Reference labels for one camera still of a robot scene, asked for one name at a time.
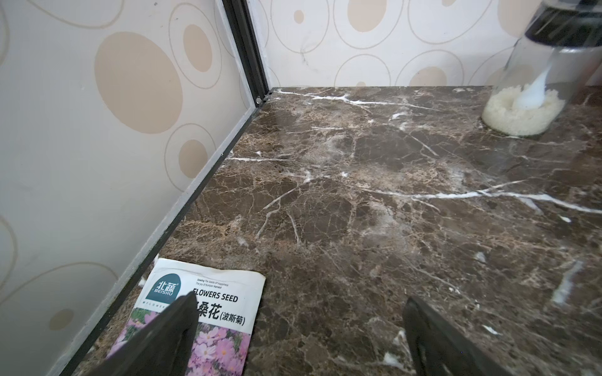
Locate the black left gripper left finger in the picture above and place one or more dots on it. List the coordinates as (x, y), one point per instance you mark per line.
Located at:
(161, 348)

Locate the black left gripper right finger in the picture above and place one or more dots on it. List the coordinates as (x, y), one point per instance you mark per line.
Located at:
(437, 348)

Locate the purple flower seed packet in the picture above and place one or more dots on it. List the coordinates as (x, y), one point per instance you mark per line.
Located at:
(227, 305)

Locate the glass jar with white granules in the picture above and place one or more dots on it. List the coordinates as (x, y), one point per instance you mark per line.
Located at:
(555, 57)

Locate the black corner frame post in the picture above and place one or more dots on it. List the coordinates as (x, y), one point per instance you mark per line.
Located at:
(241, 25)

